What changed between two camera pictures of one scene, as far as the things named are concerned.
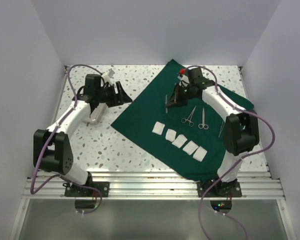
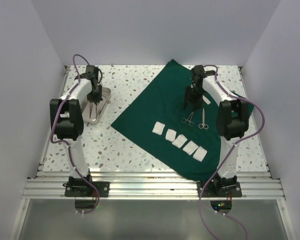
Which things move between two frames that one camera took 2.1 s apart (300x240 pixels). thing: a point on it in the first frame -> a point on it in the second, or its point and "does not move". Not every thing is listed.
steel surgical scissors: x=203 y=125 does not move
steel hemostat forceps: x=191 y=123 does not move
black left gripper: x=119 y=98 -> x=97 y=99
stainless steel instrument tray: x=97 y=115 does not move
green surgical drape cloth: x=188 y=138 does not move
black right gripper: x=175 y=100 -> x=197 y=103
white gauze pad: x=200 y=154 does not move
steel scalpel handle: x=166 y=99 -> x=93 y=111
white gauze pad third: x=180 y=141 does not move
